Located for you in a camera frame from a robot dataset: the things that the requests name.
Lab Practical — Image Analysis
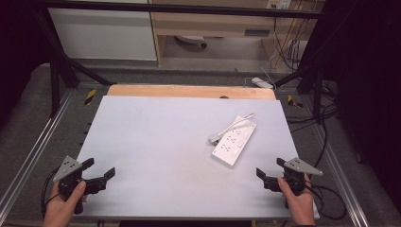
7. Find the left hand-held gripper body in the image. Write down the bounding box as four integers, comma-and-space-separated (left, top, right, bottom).
52, 155, 108, 216

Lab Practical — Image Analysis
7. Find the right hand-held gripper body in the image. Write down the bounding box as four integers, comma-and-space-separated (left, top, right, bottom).
264, 157, 324, 198

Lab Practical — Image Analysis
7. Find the person's right hand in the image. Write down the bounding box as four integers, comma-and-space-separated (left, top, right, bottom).
276, 174, 317, 227

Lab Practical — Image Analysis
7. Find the person's left hand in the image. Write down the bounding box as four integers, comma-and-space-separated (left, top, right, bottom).
42, 180, 88, 227

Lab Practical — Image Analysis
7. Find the white table board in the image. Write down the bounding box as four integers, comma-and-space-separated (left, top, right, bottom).
73, 95, 321, 220

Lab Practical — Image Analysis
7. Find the small white floor power strip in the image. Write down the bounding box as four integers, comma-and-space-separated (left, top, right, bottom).
251, 77, 275, 91

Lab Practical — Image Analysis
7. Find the wooden table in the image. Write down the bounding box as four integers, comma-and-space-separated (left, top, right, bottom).
106, 83, 277, 101

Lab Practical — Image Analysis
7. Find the black curtain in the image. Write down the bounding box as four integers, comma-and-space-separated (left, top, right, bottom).
0, 0, 56, 127
299, 0, 401, 206

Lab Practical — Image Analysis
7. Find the white cabinet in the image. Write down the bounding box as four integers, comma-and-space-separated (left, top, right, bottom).
47, 0, 158, 61

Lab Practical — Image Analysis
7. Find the office chair base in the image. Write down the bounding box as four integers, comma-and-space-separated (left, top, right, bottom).
174, 34, 209, 49

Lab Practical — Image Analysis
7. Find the wooden desk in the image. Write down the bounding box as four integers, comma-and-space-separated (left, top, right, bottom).
148, 0, 325, 68

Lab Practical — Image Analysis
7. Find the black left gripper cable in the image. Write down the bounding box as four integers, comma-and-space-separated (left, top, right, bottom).
40, 167, 61, 219

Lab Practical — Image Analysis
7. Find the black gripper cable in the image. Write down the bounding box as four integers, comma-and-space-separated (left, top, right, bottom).
40, 167, 61, 219
303, 179, 348, 221

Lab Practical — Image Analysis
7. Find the aluminium rail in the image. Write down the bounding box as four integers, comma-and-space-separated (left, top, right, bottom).
310, 119, 371, 227
0, 89, 76, 218

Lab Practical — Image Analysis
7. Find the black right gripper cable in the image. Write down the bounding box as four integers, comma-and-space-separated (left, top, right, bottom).
303, 179, 348, 221

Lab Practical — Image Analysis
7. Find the bundle of floor cables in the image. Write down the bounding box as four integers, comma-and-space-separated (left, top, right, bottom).
285, 79, 363, 165

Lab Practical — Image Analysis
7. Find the white power strip cable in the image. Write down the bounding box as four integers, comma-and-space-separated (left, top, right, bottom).
208, 113, 256, 147

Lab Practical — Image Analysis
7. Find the white wall outlet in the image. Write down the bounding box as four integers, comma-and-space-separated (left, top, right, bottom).
266, 0, 292, 10

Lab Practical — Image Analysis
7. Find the black metal frame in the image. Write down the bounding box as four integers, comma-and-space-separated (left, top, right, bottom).
31, 0, 340, 124

